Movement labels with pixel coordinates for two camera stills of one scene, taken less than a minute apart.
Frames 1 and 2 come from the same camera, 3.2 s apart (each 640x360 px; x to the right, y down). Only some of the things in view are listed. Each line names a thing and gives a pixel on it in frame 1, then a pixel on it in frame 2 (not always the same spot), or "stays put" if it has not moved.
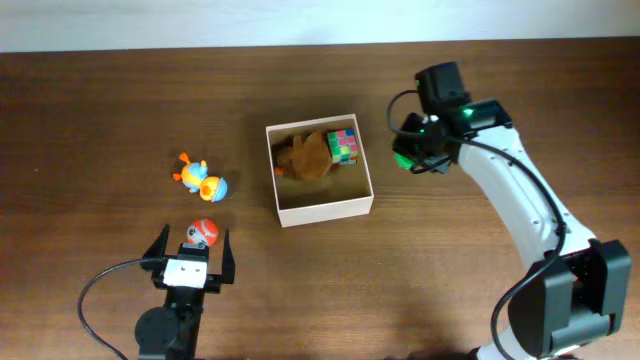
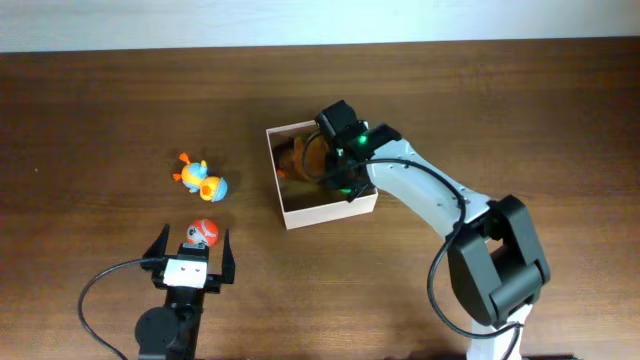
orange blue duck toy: (194, 177) stays put
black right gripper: (401, 145) to (332, 179)
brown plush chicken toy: (309, 159) stays put
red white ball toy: (202, 230) stays put
